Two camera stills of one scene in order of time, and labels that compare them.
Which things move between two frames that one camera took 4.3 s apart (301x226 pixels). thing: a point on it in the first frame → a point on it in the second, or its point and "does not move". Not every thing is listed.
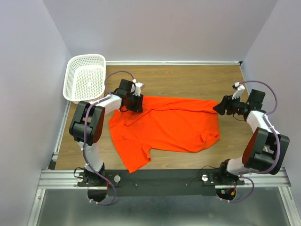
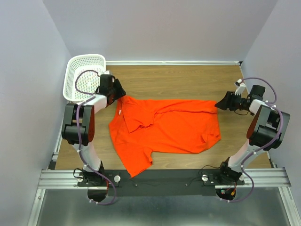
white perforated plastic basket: [84, 78] does not move
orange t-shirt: [167, 124] does not move
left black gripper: [138, 107] → [121, 92]
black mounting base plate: [160, 182] does not move
